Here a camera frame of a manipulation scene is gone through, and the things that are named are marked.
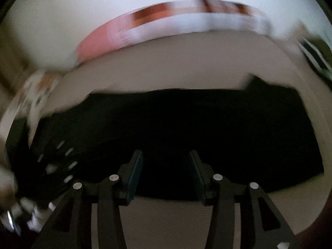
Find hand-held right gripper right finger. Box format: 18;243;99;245
189;150;303;249

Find white orange patterned cloth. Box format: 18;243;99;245
0;70;63;146

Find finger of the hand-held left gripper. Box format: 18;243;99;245
36;135;81;195

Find beige bed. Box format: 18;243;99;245
34;31;330;249

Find dark green striped object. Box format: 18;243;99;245
298;36;332;83

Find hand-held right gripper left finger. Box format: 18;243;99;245
31;150;144;249

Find black pants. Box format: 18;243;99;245
28;74;325;203

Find pink and white striped pillow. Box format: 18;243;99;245
75;0;273;64

